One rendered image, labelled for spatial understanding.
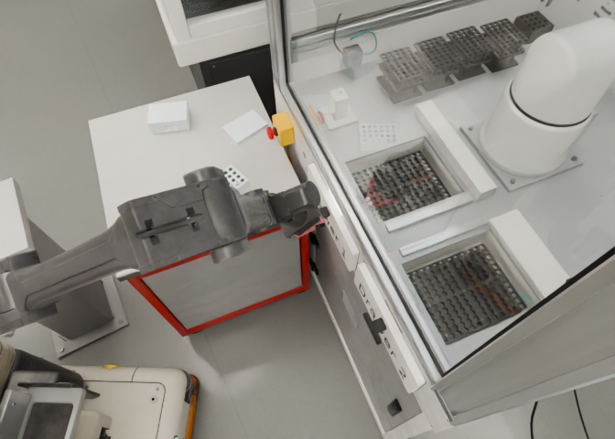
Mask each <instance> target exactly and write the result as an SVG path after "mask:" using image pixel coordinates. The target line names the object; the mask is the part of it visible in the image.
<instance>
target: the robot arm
mask: <svg viewBox="0 0 615 439"><path fill-rule="evenodd" d="M183 179H184V182H185V185H186V186H183V187H177V188H173V189H170V190H166V191H162V192H158V193H156V194H152V195H148V196H144V197H141V198H135V199H131V200H128V201H126V202H125V203H123V204H121V205H119V206H118V207H117V209H118V212H119V214H120V216H119V217H118V218H117V219H116V221H115V223H114V224H113V225H112V226H111V227H110V228H109V229H107V230H106V231H104V232H103V233H101V234H99V235H97V236H95V237H93V238H91V239H89V240H87V241H85V242H83V243H81V244H79V245H77V246H75V247H73V248H71V249H69V250H67V251H65V252H63V253H61V254H59V255H57V256H55V257H53V258H51V259H49V260H47V261H45V262H40V259H39V257H38V253H37V250H35V251H31V252H23V253H19V254H17V255H13V256H9V257H7V258H5V259H3V260H2V261H0V335H2V334H4V333H7V332H10V331H12V330H15V329H18V328H20V327H24V326H27V325H30V324H33V323H35V322H37V321H40V320H42V319H45V318H48V317H50V316H54V315H56V314H58V313H59V312H58V309H57V307H56V304H55V303H57V302H58V301H59V300H60V299H61V298H62V296H63V295H65V294H66V293H68V292H69V291H72V290H75V289H77V288H80V287H82V286H84V285H86V284H91V283H93V282H96V281H98V280H101V279H102V278H105V277H108V276H110V275H113V274H115V273H119V272H121V271H124V270H129V269H135V270H139V271H140V273H141V274H145V273H149V272H152V271H154V270H157V269H159V268H162V267H165V266H168V265H170V264H172V263H175V262H179V261H182V260H185V259H188V258H189V257H192V256H195V255H198V254H200V253H203V252H207V251H210V250H212V249H214V250H212V251H210V256H211V258H212V260H213V263H214V264H215V263H216V264H218V263H219V262H223V261H226V260H228V259H231V258H233V257H235V256H240V255H241V254H243V253H245V252H248V251H250V250H251V249H252V248H251V246H250V243H249V241H248V238H247V237H248V235H247V232H248V233H250V232H253V231H256V233H257V234H258V233H260V232H262V231H265V230H270V229H272V228H274V227H277V226H280V225H281V228H282V230H283V232H284V234H285V236H286V238H288V239H291V236H293V235H294V234H295V236H296V237H297V238H300V237H302V236H304V235H306V234H307V233H310V232H311V231H313V230H315V228H314V225H318V224H321V223H325V222H326V221H325V219H324V218H323V216H322V215H321V213H320V211H319V209H317V206H319V204H320V194H319V191H318V188H317V186H316V185H315V184H314V183H313V182H312V181H307V182H305V183H302V184H300V185H298V186H295V187H292V188H290V189H287V190H286V191H281V192H279V193H269V191H268V190H263V189H262V188H258V189H255V190H251V191H249V192H246V193H244V194H243V195H241V193H240V192H239V191H238V190H237V189H236V188H235V187H230V184H229V181H228V179H227V177H226V176H225V175H224V172H223V170H222V169H220V168H218V167H216V166H205V167H203V168H200V169H197V170H194V171H191V172H189V173H187V174H184V176H183ZM187 218H189V219H187ZM190 223H191V224H190Z"/></svg>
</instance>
